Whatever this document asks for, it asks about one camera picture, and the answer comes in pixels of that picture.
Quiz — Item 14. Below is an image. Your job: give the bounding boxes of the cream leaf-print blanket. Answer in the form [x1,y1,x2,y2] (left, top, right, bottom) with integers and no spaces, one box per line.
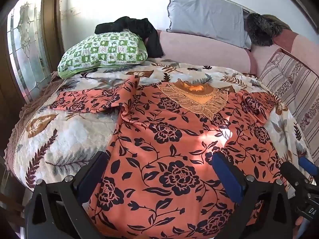
[5,58,312,190]

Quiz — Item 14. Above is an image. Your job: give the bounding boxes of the striped beige cushion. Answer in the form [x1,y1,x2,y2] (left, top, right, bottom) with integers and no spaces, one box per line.
[257,48,319,156]

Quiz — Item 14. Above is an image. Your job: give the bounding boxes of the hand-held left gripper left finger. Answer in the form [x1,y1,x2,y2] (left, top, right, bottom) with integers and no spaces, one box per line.
[24,151,111,239]

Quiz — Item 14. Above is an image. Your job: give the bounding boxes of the green patterned pillow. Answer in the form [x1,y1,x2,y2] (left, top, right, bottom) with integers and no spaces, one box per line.
[57,30,149,79]

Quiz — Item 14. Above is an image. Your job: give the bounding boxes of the wooden door frame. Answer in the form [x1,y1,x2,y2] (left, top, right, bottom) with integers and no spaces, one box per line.
[41,0,66,74]

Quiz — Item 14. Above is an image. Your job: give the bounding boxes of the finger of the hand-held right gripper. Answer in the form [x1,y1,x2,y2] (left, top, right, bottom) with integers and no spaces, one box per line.
[298,156,319,178]
[280,161,315,198]

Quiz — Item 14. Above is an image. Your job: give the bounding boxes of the pink backrest cushion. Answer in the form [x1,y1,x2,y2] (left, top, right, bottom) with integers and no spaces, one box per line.
[272,28,319,64]

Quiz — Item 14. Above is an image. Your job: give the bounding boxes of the pink bolster cushion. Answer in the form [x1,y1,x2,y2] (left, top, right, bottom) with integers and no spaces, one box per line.
[156,30,253,74]

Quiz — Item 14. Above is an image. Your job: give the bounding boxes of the grey pillow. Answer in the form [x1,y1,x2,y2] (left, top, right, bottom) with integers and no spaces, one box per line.
[166,0,252,50]

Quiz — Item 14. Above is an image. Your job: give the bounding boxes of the black garment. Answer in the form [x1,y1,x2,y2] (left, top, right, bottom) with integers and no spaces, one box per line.
[95,16,164,58]

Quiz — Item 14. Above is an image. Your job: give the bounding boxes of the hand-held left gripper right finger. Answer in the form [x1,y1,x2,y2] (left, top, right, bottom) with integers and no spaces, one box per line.
[212,152,293,239]

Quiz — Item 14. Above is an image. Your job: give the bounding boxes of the orange floral garment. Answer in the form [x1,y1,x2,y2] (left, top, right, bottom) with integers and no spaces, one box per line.
[49,76,287,239]

